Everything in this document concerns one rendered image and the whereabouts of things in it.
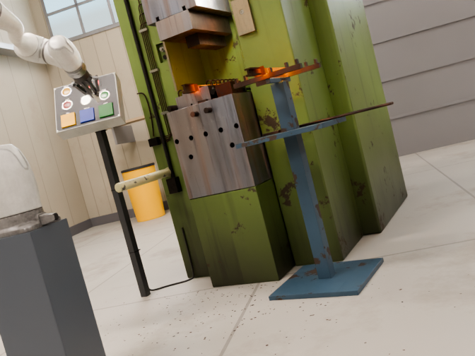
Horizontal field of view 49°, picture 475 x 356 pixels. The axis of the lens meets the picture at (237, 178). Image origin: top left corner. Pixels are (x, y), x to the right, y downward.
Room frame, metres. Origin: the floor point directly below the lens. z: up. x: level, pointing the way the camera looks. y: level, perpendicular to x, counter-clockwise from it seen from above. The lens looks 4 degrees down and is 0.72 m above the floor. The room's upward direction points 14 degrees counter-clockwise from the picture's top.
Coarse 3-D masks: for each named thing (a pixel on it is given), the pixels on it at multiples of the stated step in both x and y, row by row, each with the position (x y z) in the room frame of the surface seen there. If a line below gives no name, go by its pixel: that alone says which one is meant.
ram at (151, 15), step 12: (144, 0) 2.68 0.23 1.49; (156, 0) 2.65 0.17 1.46; (168, 0) 2.61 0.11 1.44; (180, 0) 2.58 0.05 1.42; (192, 0) 2.55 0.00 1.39; (204, 0) 2.63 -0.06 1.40; (216, 0) 2.75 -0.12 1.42; (144, 12) 2.69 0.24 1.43; (156, 12) 2.65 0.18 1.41; (168, 12) 2.62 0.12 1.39; (204, 12) 2.72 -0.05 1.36; (216, 12) 2.78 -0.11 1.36; (228, 12) 2.85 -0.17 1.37
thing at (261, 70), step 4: (248, 68) 2.04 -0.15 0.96; (252, 68) 2.05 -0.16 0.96; (256, 68) 2.08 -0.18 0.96; (260, 68) 2.11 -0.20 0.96; (264, 68) 2.14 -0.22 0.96; (272, 68) 2.21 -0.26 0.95; (276, 68) 2.24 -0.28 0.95; (280, 68) 2.27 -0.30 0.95; (248, 72) 2.04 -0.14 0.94; (252, 72) 2.07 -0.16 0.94; (256, 72) 2.09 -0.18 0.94; (260, 72) 2.12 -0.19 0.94; (264, 72) 2.11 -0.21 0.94; (268, 72) 2.16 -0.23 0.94; (248, 76) 2.06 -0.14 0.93; (256, 76) 2.13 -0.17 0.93
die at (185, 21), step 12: (180, 12) 2.59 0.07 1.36; (192, 12) 2.60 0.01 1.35; (156, 24) 2.66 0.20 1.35; (168, 24) 2.63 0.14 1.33; (180, 24) 2.60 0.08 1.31; (192, 24) 2.58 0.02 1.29; (204, 24) 2.68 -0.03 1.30; (216, 24) 2.80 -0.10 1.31; (228, 24) 2.93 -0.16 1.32; (168, 36) 2.64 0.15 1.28; (180, 36) 2.67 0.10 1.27
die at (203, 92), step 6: (198, 90) 2.60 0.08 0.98; (204, 90) 2.58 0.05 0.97; (246, 90) 2.94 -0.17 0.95; (180, 96) 2.65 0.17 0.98; (186, 96) 2.63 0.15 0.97; (192, 96) 2.62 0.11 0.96; (198, 96) 2.60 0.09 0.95; (204, 96) 2.59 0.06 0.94; (210, 96) 2.57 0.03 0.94; (216, 96) 2.62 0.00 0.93; (180, 102) 2.65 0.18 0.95; (186, 102) 2.64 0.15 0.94; (192, 102) 2.62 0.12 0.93; (180, 108) 2.66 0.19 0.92
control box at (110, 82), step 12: (108, 84) 2.75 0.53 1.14; (120, 84) 2.83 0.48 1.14; (60, 96) 2.77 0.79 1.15; (72, 96) 2.76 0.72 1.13; (84, 96) 2.74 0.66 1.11; (108, 96) 2.71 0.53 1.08; (120, 96) 2.76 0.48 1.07; (60, 108) 2.73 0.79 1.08; (72, 108) 2.72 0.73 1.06; (84, 108) 2.71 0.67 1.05; (96, 108) 2.69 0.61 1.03; (120, 108) 2.69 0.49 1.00; (60, 120) 2.70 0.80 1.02; (96, 120) 2.66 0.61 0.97; (108, 120) 2.66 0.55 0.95; (120, 120) 2.68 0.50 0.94; (60, 132) 2.67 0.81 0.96; (72, 132) 2.69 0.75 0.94; (84, 132) 2.71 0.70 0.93
